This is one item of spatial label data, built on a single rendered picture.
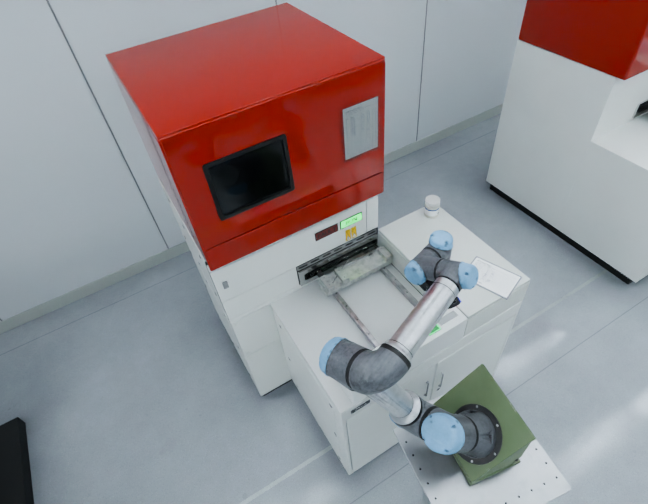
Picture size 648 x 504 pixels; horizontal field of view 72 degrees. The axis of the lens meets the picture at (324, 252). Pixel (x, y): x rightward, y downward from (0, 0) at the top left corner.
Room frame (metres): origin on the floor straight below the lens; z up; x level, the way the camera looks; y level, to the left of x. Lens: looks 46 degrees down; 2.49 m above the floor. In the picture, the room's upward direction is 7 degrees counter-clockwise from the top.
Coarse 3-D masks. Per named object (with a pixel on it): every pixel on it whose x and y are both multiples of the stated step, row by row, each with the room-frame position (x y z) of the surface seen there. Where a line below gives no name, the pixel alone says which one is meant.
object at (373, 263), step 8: (376, 256) 1.45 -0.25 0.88; (360, 264) 1.41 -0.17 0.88; (368, 264) 1.41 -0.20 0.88; (376, 264) 1.40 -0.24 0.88; (384, 264) 1.40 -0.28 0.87; (352, 272) 1.37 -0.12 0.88; (360, 272) 1.36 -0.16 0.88; (368, 272) 1.36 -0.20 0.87; (336, 280) 1.33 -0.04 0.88; (352, 280) 1.32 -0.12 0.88; (336, 288) 1.29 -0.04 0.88
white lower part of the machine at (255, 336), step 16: (208, 288) 1.64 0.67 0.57; (224, 320) 1.48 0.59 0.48; (240, 320) 1.23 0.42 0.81; (256, 320) 1.26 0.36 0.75; (272, 320) 1.29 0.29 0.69; (240, 336) 1.21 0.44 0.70; (256, 336) 1.24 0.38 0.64; (272, 336) 1.28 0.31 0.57; (240, 352) 1.32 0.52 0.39; (256, 352) 1.23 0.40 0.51; (272, 352) 1.27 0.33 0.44; (256, 368) 1.22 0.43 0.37; (272, 368) 1.25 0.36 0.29; (288, 368) 1.29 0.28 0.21; (256, 384) 1.21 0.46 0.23; (272, 384) 1.24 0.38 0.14
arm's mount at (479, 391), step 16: (480, 368) 0.73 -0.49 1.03; (464, 384) 0.71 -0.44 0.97; (480, 384) 0.69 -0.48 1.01; (496, 384) 0.66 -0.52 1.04; (448, 400) 0.68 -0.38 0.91; (464, 400) 0.66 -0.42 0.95; (480, 400) 0.64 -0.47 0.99; (496, 400) 0.62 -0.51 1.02; (496, 416) 0.57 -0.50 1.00; (512, 416) 0.56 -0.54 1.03; (496, 432) 0.53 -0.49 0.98; (512, 432) 0.51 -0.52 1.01; (528, 432) 0.50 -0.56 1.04; (496, 448) 0.49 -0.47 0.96; (512, 448) 0.47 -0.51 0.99; (464, 464) 0.48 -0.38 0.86; (480, 464) 0.46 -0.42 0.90; (496, 464) 0.45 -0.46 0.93; (512, 464) 0.47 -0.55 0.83; (480, 480) 0.44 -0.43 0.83
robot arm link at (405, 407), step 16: (336, 352) 0.64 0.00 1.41; (352, 352) 0.62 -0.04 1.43; (320, 368) 0.64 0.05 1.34; (336, 368) 0.60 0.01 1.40; (384, 400) 0.59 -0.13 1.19; (400, 400) 0.60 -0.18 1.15; (416, 400) 0.62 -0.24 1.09; (400, 416) 0.58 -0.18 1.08; (416, 416) 0.58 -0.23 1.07; (416, 432) 0.55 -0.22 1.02
